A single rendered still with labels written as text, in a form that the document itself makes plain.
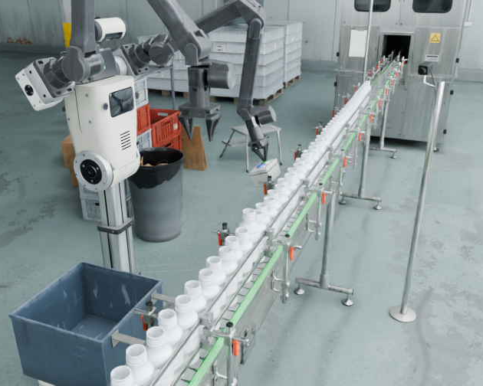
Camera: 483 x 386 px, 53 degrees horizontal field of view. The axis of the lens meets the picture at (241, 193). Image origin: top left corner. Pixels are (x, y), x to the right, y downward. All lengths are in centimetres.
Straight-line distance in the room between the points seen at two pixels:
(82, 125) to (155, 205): 191
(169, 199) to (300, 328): 139
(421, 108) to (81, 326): 499
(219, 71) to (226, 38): 685
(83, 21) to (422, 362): 227
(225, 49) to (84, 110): 654
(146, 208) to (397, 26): 367
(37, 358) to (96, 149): 70
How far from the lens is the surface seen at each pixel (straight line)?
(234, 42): 808
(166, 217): 365
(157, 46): 186
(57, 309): 168
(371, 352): 280
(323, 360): 270
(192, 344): 113
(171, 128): 478
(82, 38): 149
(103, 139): 173
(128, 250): 201
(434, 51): 597
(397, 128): 614
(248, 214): 139
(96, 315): 180
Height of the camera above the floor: 179
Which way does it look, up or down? 23 degrees down
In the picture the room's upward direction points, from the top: straight up
